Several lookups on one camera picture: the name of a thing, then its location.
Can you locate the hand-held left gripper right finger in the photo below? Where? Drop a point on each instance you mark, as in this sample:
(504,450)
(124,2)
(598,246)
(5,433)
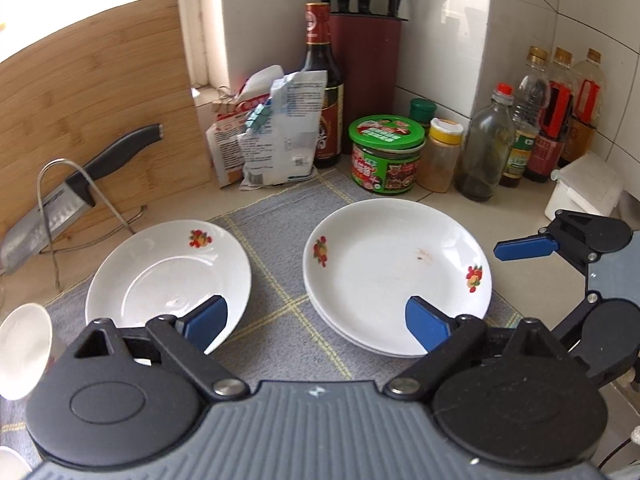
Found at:
(427,325)

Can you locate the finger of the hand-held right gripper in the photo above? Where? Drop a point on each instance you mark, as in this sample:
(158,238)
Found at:
(525,248)
(575,320)

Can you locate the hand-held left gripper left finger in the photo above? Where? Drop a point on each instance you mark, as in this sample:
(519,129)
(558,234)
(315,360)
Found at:
(205,322)

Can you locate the white fruit print plate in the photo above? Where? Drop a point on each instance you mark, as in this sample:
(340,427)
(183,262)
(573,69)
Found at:
(150,280)
(372,350)

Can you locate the white plate two fruit prints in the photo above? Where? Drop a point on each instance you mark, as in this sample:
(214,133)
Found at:
(390,260)

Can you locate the white floral bowl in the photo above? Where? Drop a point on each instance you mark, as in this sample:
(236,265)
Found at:
(10,465)
(25,355)

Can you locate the white plastic box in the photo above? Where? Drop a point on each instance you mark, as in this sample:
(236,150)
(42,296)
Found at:
(585,180)

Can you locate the oil bottle yellow green label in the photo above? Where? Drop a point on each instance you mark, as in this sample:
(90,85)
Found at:
(520,155)

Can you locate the dark bottle red label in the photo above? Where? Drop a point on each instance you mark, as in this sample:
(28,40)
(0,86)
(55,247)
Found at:
(545,155)

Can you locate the clear bottle red cap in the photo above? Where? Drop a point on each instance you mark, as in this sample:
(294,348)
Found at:
(482,150)

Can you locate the grey blue checked dish mat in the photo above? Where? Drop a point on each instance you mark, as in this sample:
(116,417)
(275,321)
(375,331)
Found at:
(280,240)

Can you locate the yellow lid spice jar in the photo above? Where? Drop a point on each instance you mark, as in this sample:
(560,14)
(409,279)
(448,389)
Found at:
(440,160)

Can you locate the amber bottle gold cap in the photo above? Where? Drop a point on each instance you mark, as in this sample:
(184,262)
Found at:
(587,110)

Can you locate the green lid sauce jar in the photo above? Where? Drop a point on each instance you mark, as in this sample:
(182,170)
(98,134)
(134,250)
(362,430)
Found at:
(385,165)

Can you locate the small green lid jar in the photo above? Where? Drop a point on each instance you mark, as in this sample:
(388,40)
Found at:
(422,110)

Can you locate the orange white seasoning bag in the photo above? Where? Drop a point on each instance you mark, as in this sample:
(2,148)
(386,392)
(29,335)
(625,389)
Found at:
(225,150)

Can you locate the teal bag clip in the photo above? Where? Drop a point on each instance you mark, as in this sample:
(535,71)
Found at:
(259,117)

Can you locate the small metal bag clip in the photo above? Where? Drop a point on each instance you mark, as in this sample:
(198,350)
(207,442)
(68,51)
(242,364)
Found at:
(227,106)

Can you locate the dark red knife block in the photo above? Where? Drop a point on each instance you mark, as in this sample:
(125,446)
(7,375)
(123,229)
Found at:
(365,85)

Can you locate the bamboo cutting board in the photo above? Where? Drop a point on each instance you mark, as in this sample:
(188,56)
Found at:
(100,85)

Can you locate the dark soy sauce bottle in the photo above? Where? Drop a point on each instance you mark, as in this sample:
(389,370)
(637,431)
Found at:
(320,55)

